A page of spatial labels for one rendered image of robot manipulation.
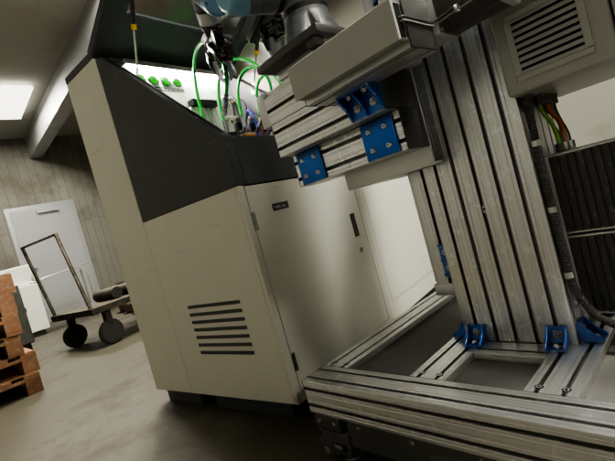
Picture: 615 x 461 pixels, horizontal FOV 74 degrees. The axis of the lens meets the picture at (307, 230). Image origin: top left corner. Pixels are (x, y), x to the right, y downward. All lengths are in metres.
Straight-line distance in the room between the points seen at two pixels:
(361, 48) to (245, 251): 0.76
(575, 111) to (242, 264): 2.62
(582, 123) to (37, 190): 8.51
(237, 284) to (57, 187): 8.07
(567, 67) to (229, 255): 1.03
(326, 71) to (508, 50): 0.36
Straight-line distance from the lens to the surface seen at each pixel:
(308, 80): 0.87
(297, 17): 1.09
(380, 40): 0.76
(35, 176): 9.28
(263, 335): 1.38
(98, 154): 1.97
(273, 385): 1.44
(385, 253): 1.93
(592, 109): 3.35
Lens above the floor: 0.65
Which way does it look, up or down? 2 degrees down
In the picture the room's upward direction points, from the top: 15 degrees counter-clockwise
